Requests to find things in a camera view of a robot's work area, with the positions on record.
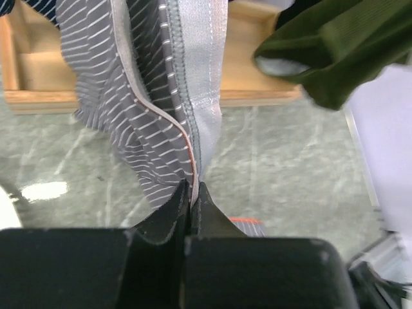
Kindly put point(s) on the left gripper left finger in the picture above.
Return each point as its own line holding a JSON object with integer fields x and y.
{"x": 136, "y": 267}

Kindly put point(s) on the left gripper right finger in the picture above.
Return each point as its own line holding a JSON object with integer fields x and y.
{"x": 226, "y": 269}

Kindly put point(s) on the grey striped boxer underwear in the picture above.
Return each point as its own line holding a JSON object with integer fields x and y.
{"x": 148, "y": 75}

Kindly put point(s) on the olive green hanging underwear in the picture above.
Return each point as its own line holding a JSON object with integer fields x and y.
{"x": 330, "y": 48}

